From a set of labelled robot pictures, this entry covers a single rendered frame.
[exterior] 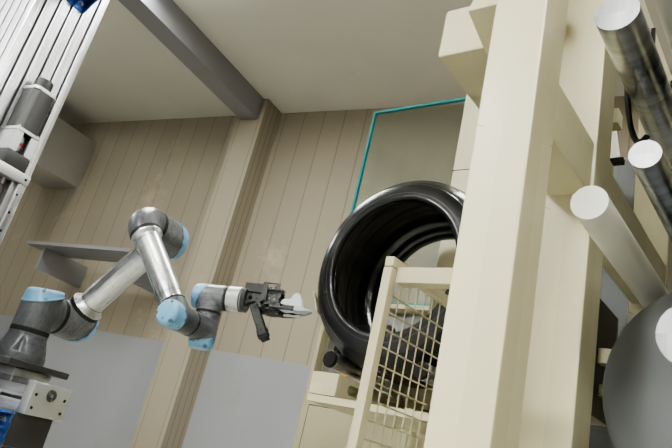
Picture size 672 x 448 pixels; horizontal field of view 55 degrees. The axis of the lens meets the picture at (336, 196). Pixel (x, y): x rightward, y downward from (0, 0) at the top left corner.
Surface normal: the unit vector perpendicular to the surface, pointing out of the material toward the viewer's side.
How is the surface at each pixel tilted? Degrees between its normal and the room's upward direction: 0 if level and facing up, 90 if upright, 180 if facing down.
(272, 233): 90
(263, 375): 90
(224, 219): 90
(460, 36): 90
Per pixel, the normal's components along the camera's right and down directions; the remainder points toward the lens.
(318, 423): -0.56, -0.44
